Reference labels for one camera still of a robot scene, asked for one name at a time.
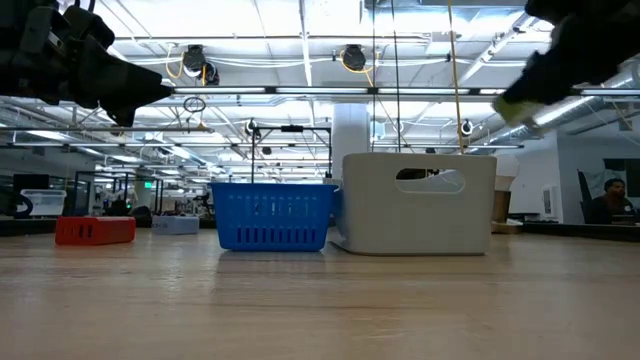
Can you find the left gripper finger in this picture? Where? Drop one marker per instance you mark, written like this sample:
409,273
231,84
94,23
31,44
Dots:
121,116
120,80

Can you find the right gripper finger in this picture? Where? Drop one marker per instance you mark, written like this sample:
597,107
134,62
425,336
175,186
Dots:
540,80

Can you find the red slotted rectangular box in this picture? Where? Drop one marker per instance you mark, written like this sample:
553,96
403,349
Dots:
95,231

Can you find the light blue rectangular box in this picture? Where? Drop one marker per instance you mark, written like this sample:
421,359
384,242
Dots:
175,225

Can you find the small black ceiling reel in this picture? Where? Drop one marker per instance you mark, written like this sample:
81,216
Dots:
251,127
466,128

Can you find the black monitor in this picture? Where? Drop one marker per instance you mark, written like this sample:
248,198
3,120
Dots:
30,181

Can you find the clear plastic tub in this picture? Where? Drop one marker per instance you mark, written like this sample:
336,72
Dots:
44,202

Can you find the person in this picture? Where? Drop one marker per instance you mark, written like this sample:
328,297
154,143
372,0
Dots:
612,207

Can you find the blue slotted plastic basket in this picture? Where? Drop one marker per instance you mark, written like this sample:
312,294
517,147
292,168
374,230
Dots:
272,215

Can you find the long ceiling light bar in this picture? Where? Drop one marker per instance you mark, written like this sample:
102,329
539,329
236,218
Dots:
320,90

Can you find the white plastic bin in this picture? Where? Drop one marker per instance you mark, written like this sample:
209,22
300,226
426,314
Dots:
380,225

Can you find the silver ventilation duct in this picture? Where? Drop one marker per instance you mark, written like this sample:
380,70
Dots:
590,100

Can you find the black aluminium table frame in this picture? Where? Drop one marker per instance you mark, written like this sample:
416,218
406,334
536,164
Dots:
575,232

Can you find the black background rig frame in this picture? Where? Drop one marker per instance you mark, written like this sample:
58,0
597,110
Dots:
291,128

